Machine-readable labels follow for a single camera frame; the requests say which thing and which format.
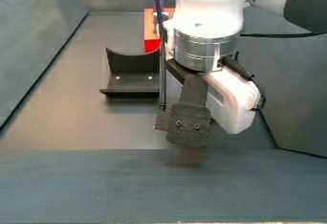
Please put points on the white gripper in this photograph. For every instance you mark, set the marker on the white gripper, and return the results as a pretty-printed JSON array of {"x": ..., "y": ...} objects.
[{"x": 232, "y": 99}]

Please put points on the purple square peg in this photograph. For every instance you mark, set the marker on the purple square peg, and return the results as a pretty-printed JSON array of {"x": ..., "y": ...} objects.
[{"x": 157, "y": 3}]

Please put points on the black curved fixture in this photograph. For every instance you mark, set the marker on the black curved fixture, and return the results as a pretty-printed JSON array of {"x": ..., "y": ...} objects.
[{"x": 133, "y": 73}]

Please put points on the red peg board block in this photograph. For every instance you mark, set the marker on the red peg board block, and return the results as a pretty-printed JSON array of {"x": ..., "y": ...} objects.
[{"x": 150, "y": 39}]

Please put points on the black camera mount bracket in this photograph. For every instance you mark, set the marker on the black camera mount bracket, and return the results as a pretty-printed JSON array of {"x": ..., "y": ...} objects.
[{"x": 185, "y": 122}]

